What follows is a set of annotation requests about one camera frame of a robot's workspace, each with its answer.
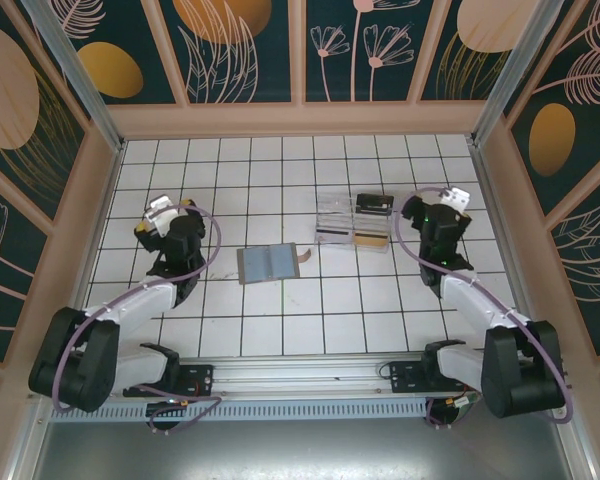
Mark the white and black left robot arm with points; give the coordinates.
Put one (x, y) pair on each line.
(140, 305)

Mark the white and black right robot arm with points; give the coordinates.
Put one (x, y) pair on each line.
(475, 305)

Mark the black credit card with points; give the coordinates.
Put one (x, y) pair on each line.
(375, 202)

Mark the gold credit card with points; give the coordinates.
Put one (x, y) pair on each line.
(370, 241)

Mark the clear acrylic card organizer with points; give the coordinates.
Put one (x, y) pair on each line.
(337, 215)

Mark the grey metal panel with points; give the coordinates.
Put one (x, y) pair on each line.
(300, 450)

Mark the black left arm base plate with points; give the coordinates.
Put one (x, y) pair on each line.
(200, 377)

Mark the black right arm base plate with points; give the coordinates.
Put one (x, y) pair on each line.
(402, 375)

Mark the aluminium frame post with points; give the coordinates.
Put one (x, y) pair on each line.
(80, 85)
(510, 70)

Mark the aluminium mounting rail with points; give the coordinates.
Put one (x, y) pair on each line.
(300, 372)

